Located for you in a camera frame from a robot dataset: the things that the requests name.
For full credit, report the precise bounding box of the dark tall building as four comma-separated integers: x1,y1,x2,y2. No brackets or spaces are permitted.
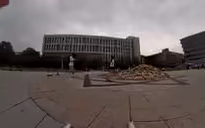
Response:
179,30,205,66

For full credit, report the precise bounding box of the person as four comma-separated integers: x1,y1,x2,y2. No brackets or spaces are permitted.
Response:
67,53,77,75
108,54,117,73

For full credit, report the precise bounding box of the large pale building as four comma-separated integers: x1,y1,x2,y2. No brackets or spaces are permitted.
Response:
41,33,142,70

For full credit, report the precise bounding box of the grey paved plaza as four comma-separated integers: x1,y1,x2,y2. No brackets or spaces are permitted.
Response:
0,68,205,128

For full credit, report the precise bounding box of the low dark building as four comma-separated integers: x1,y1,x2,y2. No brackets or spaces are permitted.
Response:
141,47,186,69

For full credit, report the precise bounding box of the robot's own part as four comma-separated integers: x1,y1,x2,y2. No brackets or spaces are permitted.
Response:
62,122,73,128
127,120,136,128

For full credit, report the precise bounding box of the row of dark trees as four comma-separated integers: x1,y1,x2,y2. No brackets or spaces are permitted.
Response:
0,40,43,69

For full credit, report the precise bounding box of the pile of rocks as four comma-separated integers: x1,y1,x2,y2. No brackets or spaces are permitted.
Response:
117,63,171,82

